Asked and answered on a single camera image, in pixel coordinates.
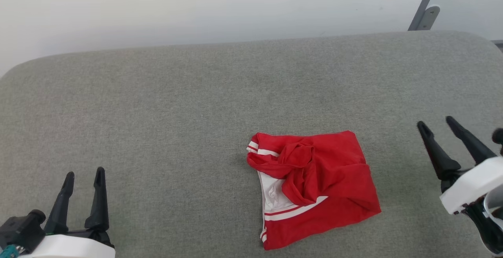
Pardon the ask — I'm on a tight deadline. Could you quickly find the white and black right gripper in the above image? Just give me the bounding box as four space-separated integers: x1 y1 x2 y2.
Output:
417 116 503 215

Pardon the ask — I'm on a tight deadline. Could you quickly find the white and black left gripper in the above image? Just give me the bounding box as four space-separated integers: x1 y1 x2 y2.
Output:
22 167 116 258

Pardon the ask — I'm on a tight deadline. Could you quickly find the red and white basketball jersey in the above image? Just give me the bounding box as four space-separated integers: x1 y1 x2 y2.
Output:
246 131 382 251

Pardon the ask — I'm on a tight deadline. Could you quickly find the grey metal bracket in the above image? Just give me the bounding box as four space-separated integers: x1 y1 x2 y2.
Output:
417 6 441 31

